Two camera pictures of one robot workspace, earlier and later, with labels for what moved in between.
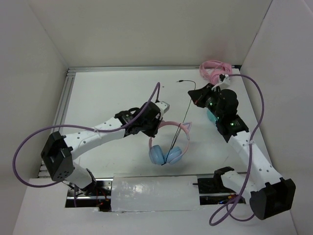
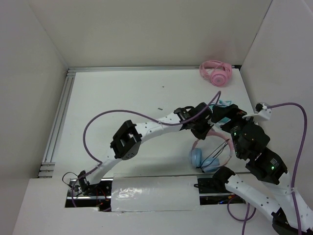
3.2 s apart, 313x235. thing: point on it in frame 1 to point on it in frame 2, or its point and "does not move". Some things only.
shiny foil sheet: [150, 193] does not move
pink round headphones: [212, 70] does not move
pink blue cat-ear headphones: [172, 155] to [210, 165]
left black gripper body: [149, 128] to [201, 126]
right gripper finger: [198, 96] to [220, 112]
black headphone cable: [181, 126] to [213, 154]
